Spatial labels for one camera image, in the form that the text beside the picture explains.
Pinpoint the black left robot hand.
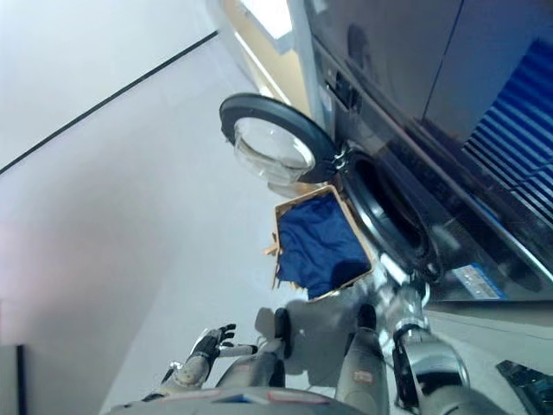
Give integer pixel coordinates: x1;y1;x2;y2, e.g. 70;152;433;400
189;322;261;361

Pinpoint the brown wicker laundry basket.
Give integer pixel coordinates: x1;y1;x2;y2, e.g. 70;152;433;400
261;184;377;302

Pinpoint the grey front-load washing machine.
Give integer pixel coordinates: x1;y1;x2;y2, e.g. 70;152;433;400
311;39;553;304

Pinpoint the grey robot torso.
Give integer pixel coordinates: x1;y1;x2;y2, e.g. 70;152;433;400
101;386;347;415

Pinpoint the black left robot foot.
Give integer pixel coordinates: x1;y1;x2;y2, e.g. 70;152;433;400
276;307;292;360

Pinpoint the black robot foot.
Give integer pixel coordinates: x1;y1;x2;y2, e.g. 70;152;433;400
276;307;292;360
358;303;378;335

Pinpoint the dark blue garment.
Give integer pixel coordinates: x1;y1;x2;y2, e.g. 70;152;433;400
278;194;373;301

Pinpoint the silver right robot leg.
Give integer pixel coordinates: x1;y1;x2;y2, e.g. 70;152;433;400
334;327;389;401

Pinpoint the black right robot foot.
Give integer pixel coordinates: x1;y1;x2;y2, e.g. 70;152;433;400
358;303;378;335

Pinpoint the round glass washer door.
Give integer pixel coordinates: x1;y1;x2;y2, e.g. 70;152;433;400
219;93;340;189

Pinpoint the blue energy label sticker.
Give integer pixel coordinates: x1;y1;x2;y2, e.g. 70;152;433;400
451;263;507;300

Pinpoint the white counter cabinet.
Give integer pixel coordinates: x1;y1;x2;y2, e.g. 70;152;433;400
207;0;321;110

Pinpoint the grey stacked dryer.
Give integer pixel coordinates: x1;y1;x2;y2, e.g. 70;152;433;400
297;0;553;214

